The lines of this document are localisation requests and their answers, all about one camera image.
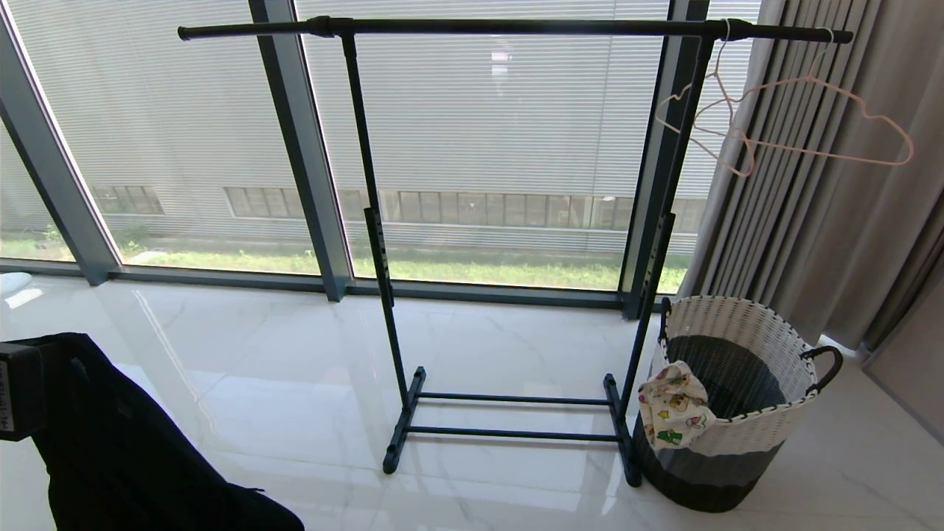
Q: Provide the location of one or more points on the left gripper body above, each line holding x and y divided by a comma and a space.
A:
26, 391

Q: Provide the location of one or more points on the black garment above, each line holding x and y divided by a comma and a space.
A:
125, 450

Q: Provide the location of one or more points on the pink clothes hanger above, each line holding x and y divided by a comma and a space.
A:
718, 74
810, 76

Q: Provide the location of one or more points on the black clothes rack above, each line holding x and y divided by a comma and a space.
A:
516, 27

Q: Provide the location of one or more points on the white laundry basket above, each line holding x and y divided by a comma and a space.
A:
737, 324

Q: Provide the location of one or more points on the cream printed garment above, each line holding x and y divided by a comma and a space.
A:
675, 405

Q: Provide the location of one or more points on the beige curtain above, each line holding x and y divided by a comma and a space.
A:
826, 243

